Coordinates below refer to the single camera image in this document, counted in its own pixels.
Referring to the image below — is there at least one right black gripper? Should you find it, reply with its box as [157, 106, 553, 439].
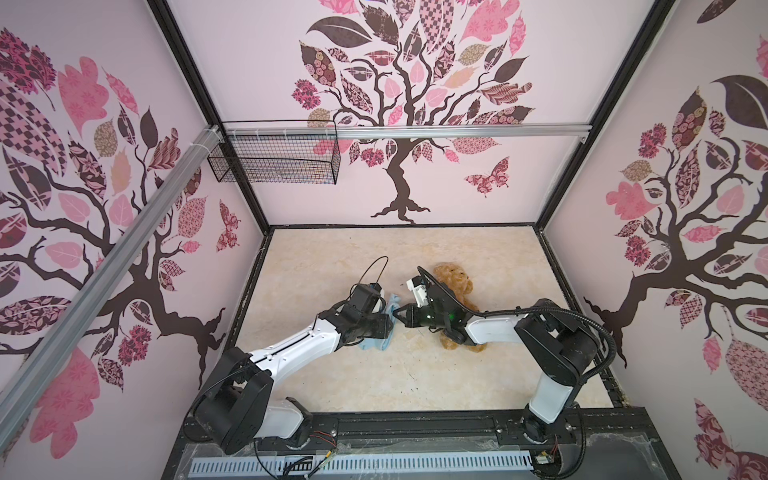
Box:
[391, 303, 449, 331]

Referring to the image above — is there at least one light blue bear shirt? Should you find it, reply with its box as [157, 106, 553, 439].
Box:
[355, 293, 401, 351]

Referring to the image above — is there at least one brown teddy bear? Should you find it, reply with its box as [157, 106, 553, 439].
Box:
[432, 262, 487, 353]

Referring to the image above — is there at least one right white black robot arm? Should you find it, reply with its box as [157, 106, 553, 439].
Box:
[394, 294, 618, 444]

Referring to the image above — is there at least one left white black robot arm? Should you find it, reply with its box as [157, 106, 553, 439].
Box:
[190, 283, 392, 455]

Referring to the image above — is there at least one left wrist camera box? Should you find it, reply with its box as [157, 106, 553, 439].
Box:
[369, 284, 387, 314]

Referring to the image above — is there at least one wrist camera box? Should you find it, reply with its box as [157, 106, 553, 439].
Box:
[369, 284, 387, 314]
[406, 275, 428, 308]

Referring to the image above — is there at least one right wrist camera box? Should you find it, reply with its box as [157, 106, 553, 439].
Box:
[406, 275, 428, 308]

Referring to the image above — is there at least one thin black camera cable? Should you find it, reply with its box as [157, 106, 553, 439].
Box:
[357, 255, 390, 289]

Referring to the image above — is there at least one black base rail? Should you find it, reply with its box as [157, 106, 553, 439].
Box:
[173, 407, 649, 451]

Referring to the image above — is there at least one white slotted cable duct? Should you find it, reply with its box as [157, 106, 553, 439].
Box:
[186, 451, 533, 479]

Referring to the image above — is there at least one horizontal aluminium rail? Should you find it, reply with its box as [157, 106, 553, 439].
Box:
[224, 122, 592, 140]

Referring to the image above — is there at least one black wire basket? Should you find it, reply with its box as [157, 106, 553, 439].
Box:
[208, 120, 341, 185]

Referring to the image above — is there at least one diagonal aluminium rail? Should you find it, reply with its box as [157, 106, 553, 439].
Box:
[1, 125, 222, 448]

